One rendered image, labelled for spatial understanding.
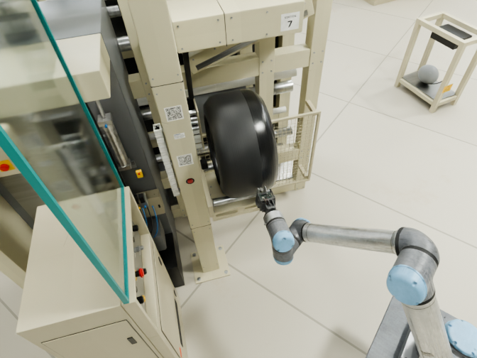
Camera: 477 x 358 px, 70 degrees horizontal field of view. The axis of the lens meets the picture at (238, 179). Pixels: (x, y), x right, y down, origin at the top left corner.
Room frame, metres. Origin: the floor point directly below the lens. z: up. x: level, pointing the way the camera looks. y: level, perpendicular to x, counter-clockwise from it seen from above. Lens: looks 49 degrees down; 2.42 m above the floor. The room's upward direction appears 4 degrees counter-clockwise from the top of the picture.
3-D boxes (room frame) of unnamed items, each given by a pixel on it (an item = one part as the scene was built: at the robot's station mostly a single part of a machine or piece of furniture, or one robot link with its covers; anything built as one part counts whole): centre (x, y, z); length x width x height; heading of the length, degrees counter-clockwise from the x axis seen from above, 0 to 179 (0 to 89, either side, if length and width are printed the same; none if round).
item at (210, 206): (1.31, 0.20, 0.90); 0.40 x 0.03 x 0.10; 11
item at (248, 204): (1.21, 0.00, 0.83); 0.36 x 0.09 x 0.06; 101
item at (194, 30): (1.66, -0.04, 1.71); 0.61 x 0.25 x 0.15; 101
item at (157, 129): (1.23, 0.35, 1.19); 0.05 x 0.04 x 0.48; 11
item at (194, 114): (1.67, 0.31, 1.05); 0.20 x 0.15 x 0.30; 101
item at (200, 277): (1.27, 0.27, 0.01); 0.27 x 0.27 x 0.02; 11
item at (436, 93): (3.21, -2.20, 0.40); 0.60 x 0.35 x 0.80; 21
